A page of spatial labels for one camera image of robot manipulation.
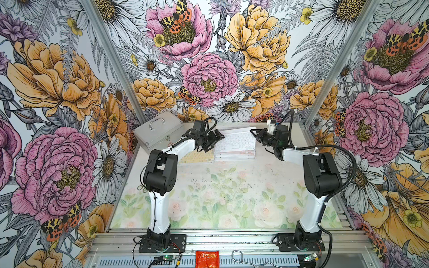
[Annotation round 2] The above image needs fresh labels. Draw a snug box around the silver metal case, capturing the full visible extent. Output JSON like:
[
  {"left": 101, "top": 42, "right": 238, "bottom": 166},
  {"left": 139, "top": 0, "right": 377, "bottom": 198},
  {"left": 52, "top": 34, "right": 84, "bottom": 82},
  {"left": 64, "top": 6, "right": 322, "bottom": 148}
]
[{"left": 133, "top": 112, "right": 185, "bottom": 154}]

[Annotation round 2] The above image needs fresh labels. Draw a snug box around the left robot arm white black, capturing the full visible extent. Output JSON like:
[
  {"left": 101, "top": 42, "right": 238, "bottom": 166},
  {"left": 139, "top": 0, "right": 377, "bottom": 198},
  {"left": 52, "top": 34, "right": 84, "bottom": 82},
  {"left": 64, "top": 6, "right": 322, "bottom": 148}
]
[{"left": 140, "top": 117, "right": 225, "bottom": 251}]

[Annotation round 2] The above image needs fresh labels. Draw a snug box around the aluminium front rail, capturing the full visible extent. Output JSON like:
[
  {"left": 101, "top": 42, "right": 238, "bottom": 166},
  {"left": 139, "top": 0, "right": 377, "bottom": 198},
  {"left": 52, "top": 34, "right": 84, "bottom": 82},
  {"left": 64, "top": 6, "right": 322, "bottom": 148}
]
[{"left": 88, "top": 228, "right": 372, "bottom": 257}]

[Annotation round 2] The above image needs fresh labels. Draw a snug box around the left aluminium frame post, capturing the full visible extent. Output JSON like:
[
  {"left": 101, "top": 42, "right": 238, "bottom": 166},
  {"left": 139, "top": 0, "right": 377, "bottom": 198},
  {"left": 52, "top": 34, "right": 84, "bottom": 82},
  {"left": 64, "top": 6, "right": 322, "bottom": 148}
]
[{"left": 82, "top": 1, "right": 148, "bottom": 125}]

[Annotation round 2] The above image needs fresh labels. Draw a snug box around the right aluminium frame post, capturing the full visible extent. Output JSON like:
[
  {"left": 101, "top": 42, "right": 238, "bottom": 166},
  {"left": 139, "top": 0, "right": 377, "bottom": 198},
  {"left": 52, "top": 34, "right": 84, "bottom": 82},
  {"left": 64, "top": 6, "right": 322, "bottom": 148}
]
[{"left": 303, "top": 0, "right": 379, "bottom": 127}]

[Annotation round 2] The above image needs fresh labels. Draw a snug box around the pink keyboard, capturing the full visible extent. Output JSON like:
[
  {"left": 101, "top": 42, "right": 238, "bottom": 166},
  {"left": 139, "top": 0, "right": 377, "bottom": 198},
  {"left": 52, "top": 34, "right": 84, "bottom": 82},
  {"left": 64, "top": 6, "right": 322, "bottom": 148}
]
[{"left": 214, "top": 150, "right": 255, "bottom": 159}]

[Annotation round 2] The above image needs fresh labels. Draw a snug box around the red packet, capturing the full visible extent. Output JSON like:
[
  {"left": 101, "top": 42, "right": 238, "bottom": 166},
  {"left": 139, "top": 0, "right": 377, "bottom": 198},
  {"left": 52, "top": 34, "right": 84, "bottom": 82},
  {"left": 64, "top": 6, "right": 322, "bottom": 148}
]
[{"left": 195, "top": 251, "right": 220, "bottom": 268}]

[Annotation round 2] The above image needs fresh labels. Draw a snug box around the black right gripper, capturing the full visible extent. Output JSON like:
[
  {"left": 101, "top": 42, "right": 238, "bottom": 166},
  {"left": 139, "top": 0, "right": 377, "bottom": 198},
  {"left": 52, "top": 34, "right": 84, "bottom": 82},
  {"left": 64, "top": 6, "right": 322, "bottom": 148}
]
[{"left": 250, "top": 127, "right": 279, "bottom": 147}]

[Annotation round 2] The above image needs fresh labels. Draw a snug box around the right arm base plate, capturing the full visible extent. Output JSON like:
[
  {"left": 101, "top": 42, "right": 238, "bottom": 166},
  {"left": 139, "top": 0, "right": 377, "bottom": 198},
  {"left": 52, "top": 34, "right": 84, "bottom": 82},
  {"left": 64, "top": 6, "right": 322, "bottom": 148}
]
[{"left": 274, "top": 233, "right": 326, "bottom": 252}]

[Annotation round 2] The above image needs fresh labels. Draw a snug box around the white keyboard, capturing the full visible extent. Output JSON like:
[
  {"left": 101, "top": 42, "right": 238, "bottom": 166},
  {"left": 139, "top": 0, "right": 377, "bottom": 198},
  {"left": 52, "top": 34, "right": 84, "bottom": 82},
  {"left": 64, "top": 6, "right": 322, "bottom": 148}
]
[{"left": 214, "top": 127, "right": 256, "bottom": 153}]

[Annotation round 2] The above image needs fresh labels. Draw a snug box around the black corrugated cable right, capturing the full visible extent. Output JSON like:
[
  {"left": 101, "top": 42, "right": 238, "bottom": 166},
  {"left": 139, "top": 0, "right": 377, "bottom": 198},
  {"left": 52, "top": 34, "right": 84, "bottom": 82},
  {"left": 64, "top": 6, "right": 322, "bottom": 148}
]
[{"left": 280, "top": 110, "right": 358, "bottom": 268}]

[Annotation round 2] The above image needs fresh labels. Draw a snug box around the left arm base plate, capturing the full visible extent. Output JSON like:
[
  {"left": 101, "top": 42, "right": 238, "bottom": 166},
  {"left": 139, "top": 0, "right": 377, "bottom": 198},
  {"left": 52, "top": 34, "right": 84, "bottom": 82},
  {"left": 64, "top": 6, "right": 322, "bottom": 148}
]
[{"left": 139, "top": 233, "right": 187, "bottom": 253}]

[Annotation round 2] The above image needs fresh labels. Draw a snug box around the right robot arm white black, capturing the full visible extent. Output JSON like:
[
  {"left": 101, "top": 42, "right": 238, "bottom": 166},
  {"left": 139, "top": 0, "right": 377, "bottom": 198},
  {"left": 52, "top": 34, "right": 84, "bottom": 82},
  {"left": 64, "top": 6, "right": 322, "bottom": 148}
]
[{"left": 250, "top": 124, "right": 343, "bottom": 251}]

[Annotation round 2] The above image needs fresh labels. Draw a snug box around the aluminium frame post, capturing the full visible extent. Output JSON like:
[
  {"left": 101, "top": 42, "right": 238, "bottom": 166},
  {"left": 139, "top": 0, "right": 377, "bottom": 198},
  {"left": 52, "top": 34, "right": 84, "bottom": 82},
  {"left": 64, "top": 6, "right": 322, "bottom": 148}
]
[
  {"left": 82, "top": 1, "right": 148, "bottom": 125},
  {"left": 303, "top": 0, "right": 379, "bottom": 127}
]

